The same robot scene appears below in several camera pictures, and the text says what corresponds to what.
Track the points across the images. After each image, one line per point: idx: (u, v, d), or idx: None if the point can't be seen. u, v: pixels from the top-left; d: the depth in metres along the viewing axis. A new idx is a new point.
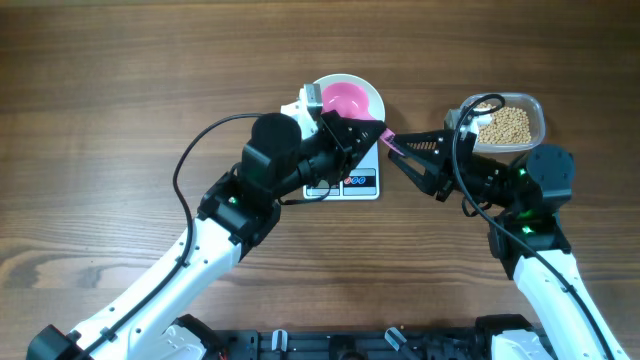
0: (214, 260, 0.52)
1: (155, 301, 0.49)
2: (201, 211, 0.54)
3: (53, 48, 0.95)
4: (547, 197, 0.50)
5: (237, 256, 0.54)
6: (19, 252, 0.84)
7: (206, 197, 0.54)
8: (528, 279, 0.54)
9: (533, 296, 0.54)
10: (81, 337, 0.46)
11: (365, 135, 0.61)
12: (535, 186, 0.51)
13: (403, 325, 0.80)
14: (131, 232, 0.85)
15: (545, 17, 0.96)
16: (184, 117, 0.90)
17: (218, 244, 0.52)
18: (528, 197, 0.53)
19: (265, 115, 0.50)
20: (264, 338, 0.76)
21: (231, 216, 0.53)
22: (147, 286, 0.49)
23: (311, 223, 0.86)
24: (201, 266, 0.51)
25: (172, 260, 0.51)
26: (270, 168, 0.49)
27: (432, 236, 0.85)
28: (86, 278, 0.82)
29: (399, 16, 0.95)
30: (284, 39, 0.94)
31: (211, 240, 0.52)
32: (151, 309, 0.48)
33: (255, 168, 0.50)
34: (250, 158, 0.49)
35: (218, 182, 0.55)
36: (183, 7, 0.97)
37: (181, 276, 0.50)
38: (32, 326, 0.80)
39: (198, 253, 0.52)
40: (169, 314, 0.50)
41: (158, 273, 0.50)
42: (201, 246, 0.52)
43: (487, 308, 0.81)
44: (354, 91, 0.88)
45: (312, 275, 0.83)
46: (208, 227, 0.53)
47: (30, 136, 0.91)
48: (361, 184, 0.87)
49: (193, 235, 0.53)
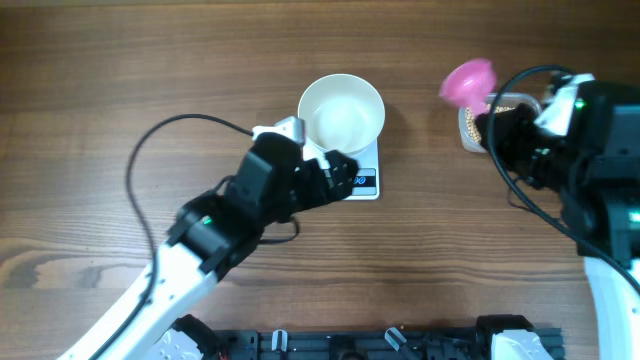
0: (180, 296, 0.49)
1: (119, 340, 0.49)
2: (173, 232, 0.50)
3: (51, 48, 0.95)
4: (624, 114, 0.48)
5: (212, 282, 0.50)
6: (20, 252, 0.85)
7: (182, 214, 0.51)
8: (611, 298, 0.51)
9: (599, 297, 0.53)
10: None
11: (335, 169, 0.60)
12: (605, 108, 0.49)
13: (402, 325, 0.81)
14: (131, 232, 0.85)
15: (547, 16, 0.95)
16: (185, 119, 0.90)
17: (187, 276, 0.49)
18: (604, 130, 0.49)
19: (270, 135, 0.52)
20: (264, 337, 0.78)
21: (206, 235, 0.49)
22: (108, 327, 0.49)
23: (310, 223, 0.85)
24: (164, 303, 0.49)
25: (136, 297, 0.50)
26: (271, 176, 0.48)
27: (432, 237, 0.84)
28: (86, 277, 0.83)
29: (399, 16, 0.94)
30: (285, 39, 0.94)
31: (176, 273, 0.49)
32: (114, 350, 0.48)
33: (252, 176, 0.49)
34: (250, 165, 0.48)
35: (194, 202, 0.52)
36: (181, 7, 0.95)
37: (144, 314, 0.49)
38: (34, 325, 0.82)
39: (163, 288, 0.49)
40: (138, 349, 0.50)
41: (122, 311, 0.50)
42: (165, 279, 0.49)
43: (486, 308, 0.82)
44: (469, 69, 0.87)
45: (312, 275, 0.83)
46: (175, 255, 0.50)
47: (30, 136, 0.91)
48: (361, 184, 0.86)
49: (157, 266, 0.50)
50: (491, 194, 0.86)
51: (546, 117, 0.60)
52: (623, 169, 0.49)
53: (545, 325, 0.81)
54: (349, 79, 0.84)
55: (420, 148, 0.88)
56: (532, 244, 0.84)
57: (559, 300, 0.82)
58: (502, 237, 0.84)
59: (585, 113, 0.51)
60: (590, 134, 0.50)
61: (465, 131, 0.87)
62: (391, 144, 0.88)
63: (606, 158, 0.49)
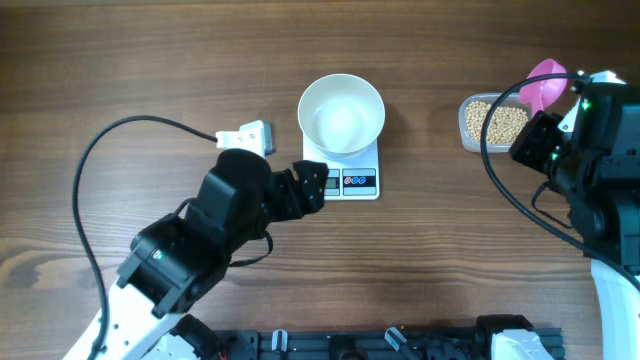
0: (135, 341, 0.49)
1: None
2: (128, 264, 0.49)
3: (51, 48, 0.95)
4: (633, 113, 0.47)
5: (171, 319, 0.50)
6: (19, 252, 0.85)
7: (137, 243, 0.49)
8: (620, 302, 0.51)
9: (610, 308, 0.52)
10: None
11: (306, 181, 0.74)
12: (613, 107, 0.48)
13: (403, 324, 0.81)
14: (131, 232, 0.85)
15: (547, 17, 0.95)
16: (184, 119, 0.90)
17: (140, 322, 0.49)
18: (612, 129, 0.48)
19: (230, 153, 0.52)
20: (264, 337, 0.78)
21: (165, 270, 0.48)
22: None
23: (310, 223, 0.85)
24: (122, 349, 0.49)
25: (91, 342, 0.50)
26: (236, 198, 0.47)
27: (432, 237, 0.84)
28: (86, 278, 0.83)
29: (399, 16, 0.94)
30: (285, 39, 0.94)
31: (129, 318, 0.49)
32: None
33: (213, 199, 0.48)
34: (211, 189, 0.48)
35: (151, 229, 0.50)
36: (181, 7, 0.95)
37: None
38: (33, 326, 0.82)
39: (118, 334, 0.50)
40: None
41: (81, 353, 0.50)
42: (119, 324, 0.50)
43: (486, 308, 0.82)
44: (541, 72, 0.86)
45: (312, 275, 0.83)
46: (129, 293, 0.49)
47: (30, 136, 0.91)
48: (361, 184, 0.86)
49: (108, 313, 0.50)
50: (491, 194, 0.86)
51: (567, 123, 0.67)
52: (635, 170, 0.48)
53: (545, 325, 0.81)
54: (349, 79, 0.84)
55: (420, 148, 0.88)
56: (531, 244, 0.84)
57: (559, 300, 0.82)
58: (502, 237, 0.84)
59: (593, 113, 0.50)
60: (598, 135, 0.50)
61: (465, 131, 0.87)
62: (390, 144, 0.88)
63: (616, 159, 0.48)
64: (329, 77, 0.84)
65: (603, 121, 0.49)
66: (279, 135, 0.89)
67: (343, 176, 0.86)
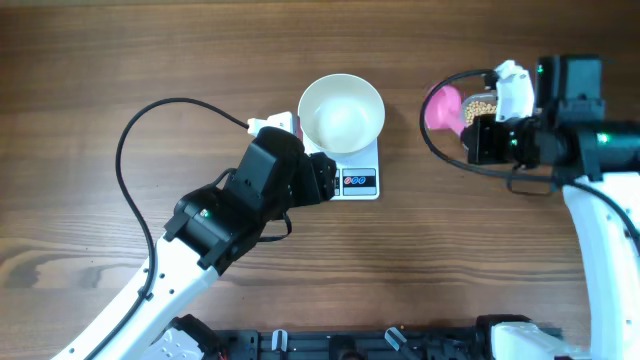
0: (180, 291, 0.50)
1: (119, 335, 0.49)
2: (172, 224, 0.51)
3: (51, 48, 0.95)
4: (575, 65, 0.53)
5: (212, 277, 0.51)
6: (20, 252, 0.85)
7: (181, 206, 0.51)
8: (587, 215, 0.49)
9: (588, 242, 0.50)
10: None
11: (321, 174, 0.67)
12: (560, 64, 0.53)
13: (403, 325, 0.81)
14: (132, 232, 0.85)
15: (548, 16, 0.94)
16: (184, 118, 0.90)
17: (187, 270, 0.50)
18: (563, 81, 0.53)
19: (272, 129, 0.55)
20: (264, 338, 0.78)
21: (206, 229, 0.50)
22: (110, 320, 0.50)
23: (310, 223, 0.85)
24: (167, 297, 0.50)
25: (135, 292, 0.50)
26: (276, 166, 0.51)
27: (432, 237, 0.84)
28: (86, 278, 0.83)
29: (399, 16, 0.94)
30: (285, 39, 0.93)
31: (176, 266, 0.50)
32: (114, 346, 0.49)
33: (257, 166, 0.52)
34: (256, 157, 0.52)
35: (194, 195, 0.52)
36: (181, 7, 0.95)
37: (143, 309, 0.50)
38: (33, 326, 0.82)
39: (163, 282, 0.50)
40: (137, 348, 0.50)
41: (122, 306, 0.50)
42: (165, 273, 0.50)
43: (486, 308, 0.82)
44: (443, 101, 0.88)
45: (312, 275, 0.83)
46: (174, 246, 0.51)
47: (31, 136, 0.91)
48: (361, 184, 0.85)
49: (155, 263, 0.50)
50: (491, 194, 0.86)
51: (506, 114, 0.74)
52: (584, 112, 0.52)
53: (545, 325, 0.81)
54: (351, 80, 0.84)
55: (420, 147, 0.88)
56: (532, 245, 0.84)
57: (559, 300, 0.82)
58: (502, 237, 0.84)
59: (547, 73, 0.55)
60: (551, 91, 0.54)
61: (464, 131, 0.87)
62: (390, 144, 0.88)
63: (569, 101, 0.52)
64: (331, 77, 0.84)
65: (556, 77, 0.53)
66: None
67: (343, 176, 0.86)
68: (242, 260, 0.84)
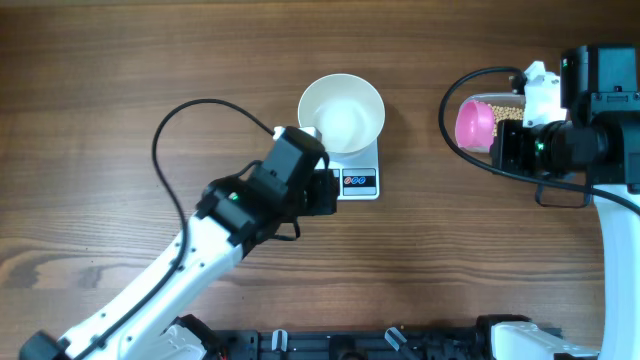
0: (211, 262, 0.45)
1: (147, 306, 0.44)
2: (200, 207, 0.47)
3: (51, 48, 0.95)
4: (607, 54, 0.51)
5: (238, 255, 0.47)
6: (20, 252, 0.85)
7: (209, 191, 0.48)
8: (623, 229, 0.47)
9: (616, 261, 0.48)
10: (71, 344, 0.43)
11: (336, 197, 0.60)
12: (591, 54, 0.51)
13: (403, 324, 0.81)
14: (132, 232, 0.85)
15: (548, 16, 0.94)
16: (184, 118, 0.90)
17: (217, 245, 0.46)
18: (594, 72, 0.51)
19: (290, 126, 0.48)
20: (264, 337, 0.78)
21: (232, 212, 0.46)
22: (138, 290, 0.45)
23: (311, 223, 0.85)
24: (196, 269, 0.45)
25: (165, 264, 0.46)
26: (301, 161, 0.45)
27: (432, 237, 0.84)
28: (86, 278, 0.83)
29: (399, 16, 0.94)
30: (285, 39, 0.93)
31: (207, 241, 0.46)
32: (144, 314, 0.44)
33: (282, 159, 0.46)
34: (282, 148, 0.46)
35: (222, 181, 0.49)
36: (181, 7, 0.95)
37: (174, 281, 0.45)
38: (34, 326, 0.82)
39: (194, 256, 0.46)
40: (163, 322, 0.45)
41: (151, 277, 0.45)
42: (197, 247, 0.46)
43: (486, 308, 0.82)
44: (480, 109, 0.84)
45: (312, 275, 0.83)
46: (202, 225, 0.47)
47: (30, 136, 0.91)
48: (361, 184, 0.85)
49: (188, 235, 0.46)
50: (491, 194, 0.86)
51: (532, 118, 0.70)
52: (619, 105, 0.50)
53: (545, 325, 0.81)
54: (353, 82, 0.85)
55: (420, 147, 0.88)
56: (531, 245, 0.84)
57: (559, 300, 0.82)
58: (502, 237, 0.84)
59: (574, 67, 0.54)
60: (580, 85, 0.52)
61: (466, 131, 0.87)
62: (390, 144, 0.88)
63: (603, 94, 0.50)
64: (331, 76, 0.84)
65: (583, 69, 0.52)
66: None
67: (343, 176, 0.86)
68: (243, 260, 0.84)
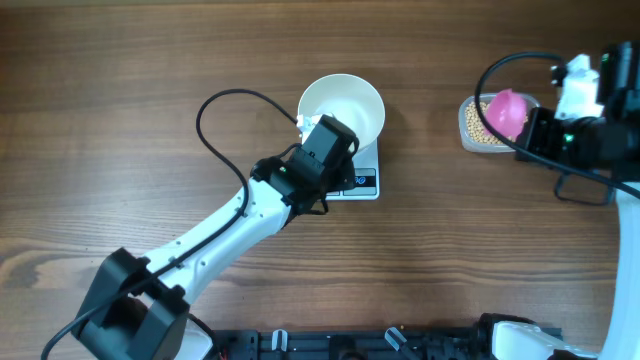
0: (269, 215, 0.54)
1: (218, 240, 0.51)
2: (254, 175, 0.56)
3: (51, 48, 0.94)
4: None
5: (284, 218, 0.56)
6: (19, 252, 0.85)
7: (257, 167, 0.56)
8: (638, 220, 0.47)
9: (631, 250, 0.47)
10: (150, 262, 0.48)
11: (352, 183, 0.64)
12: None
13: (403, 324, 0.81)
14: (132, 232, 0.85)
15: (547, 17, 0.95)
16: (184, 119, 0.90)
17: (270, 204, 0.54)
18: None
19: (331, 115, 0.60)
20: (264, 338, 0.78)
21: (278, 185, 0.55)
22: (207, 227, 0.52)
23: (310, 223, 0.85)
24: (258, 217, 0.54)
25: (231, 210, 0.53)
26: (337, 143, 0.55)
27: (432, 237, 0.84)
28: (86, 278, 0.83)
29: (399, 17, 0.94)
30: (285, 39, 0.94)
31: (264, 199, 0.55)
32: (215, 246, 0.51)
33: (319, 142, 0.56)
34: (319, 133, 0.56)
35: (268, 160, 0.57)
36: (181, 7, 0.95)
37: (239, 224, 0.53)
38: (33, 326, 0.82)
39: (256, 207, 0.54)
40: (223, 258, 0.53)
41: (219, 217, 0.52)
42: (257, 200, 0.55)
43: (486, 308, 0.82)
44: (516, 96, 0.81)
45: (312, 275, 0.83)
46: (259, 187, 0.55)
47: (30, 136, 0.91)
48: (361, 184, 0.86)
49: (249, 192, 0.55)
50: (491, 195, 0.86)
51: None
52: None
53: (545, 325, 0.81)
54: (352, 81, 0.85)
55: (420, 148, 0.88)
56: (531, 244, 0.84)
57: (559, 300, 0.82)
58: (502, 237, 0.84)
59: None
60: None
61: (465, 131, 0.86)
62: (390, 145, 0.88)
63: None
64: (330, 76, 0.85)
65: None
66: (280, 136, 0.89)
67: None
68: (243, 260, 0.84)
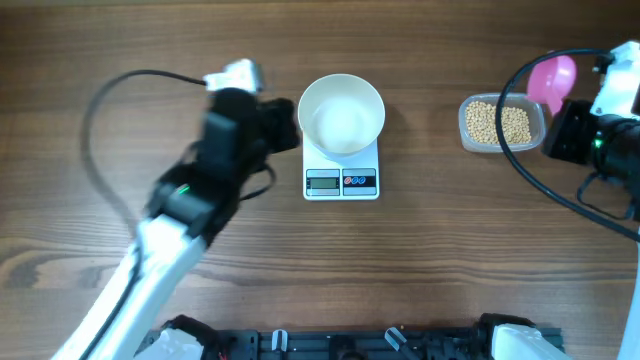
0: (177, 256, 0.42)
1: (115, 322, 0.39)
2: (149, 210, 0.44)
3: (51, 48, 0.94)
4: None
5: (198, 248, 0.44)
6: (20, 252, 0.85)
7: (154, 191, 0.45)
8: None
9: None
10: None
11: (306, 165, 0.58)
12: None
13: (402, 324, 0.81)
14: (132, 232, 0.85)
15: (548, 16, 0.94)
16: (184, 119, 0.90)
17: (171, 246, 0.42)
18: None
19: (232, 89, 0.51)
20: (264, 337, 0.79)
21: (182, 207, 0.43)
22: (101, 309, 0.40)
23: (310, 223, 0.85)
24: (157, 272, 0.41)
25: (124, 274, 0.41)
26: (231, 134, 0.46)
27: (432, 237, 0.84)
28: (86, 278, 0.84)
29: (399, 16, 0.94)
30: (285, 39, 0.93)
31: (162, 242, 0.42)
32: (113, 331, 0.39)
33: (213, 137, 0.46)
34: (209, 126, 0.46)
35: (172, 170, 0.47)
36: (181, 7, 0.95)
37: (136, 290, 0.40)
38: (33, 326, 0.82)
39: (153, 259, 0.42)
40: (137, 331, 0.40)
41: (112, 292, 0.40)
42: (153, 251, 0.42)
43: (486, 308, 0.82)
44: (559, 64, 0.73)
45: (312, 275, 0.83)
46: (153, 229, 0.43)
47: (31, 136, 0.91)
48: (361, 184, 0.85)
49: (139, 241, 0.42)
50: (491, 194, 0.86)
51: None
52: None
53: (545, 325, 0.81)
54: (352, 82, 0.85)
55: (420, 148, 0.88)
56: (531, 244, 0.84)
57: (559, 300, 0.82)
58: (502, 237, 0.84)
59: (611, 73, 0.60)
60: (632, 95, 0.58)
61: (465, 131, 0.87)
62: (390, 144, 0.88)
63: None
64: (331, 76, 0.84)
65: None
66: None
67: (343, 176, 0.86)
68: (243, 260, 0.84)
